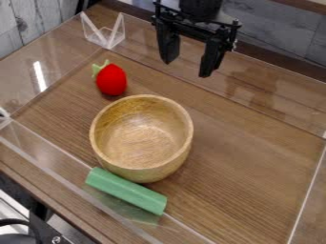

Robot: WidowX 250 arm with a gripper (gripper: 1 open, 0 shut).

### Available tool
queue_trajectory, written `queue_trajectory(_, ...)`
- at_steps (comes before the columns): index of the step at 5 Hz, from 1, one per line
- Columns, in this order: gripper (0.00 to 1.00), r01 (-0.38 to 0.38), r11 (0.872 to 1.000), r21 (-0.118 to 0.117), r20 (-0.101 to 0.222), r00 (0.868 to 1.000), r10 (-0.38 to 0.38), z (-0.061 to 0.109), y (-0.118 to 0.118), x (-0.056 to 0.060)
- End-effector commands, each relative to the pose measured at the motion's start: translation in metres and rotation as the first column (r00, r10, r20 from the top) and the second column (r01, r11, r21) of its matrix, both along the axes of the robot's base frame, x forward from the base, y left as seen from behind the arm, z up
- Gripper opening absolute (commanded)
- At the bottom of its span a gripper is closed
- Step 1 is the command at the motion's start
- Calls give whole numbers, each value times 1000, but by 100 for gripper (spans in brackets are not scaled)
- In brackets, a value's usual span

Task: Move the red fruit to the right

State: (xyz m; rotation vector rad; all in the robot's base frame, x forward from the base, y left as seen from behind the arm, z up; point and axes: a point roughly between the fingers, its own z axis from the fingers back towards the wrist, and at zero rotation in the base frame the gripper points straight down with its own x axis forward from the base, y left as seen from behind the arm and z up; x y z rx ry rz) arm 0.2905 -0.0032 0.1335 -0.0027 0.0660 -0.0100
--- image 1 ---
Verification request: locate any wooden bowl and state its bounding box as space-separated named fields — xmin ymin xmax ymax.
xmin=89 ymin=94 xmax=193 ymax=183

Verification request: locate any black cable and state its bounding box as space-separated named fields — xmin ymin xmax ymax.
xmin=0 ymin=217 xmax=41 ymax=244

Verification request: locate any black metal bracket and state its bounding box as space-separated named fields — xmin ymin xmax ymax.
xmin=28 ymin=213 xmax=73 ymax=244

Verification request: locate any green rectangular block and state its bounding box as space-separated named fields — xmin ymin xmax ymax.
xmin=85 ymin=168 xmax=168 ymax=215

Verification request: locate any red plush strawberry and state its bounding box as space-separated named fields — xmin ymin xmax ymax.
xmin=92 ymin=60 xmax=127 ymax=96

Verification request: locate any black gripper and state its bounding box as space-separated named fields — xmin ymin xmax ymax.
xmin=152 ymin=0 xmax=241 ymax=78

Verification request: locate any clear acrylic corner bracket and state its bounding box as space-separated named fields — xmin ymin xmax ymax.
xmin=80 ymin=12 xmax=125 ymax=50

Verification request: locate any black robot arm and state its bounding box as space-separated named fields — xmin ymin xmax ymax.
xmin=151 ymin=0 xmax=241 ymax=78

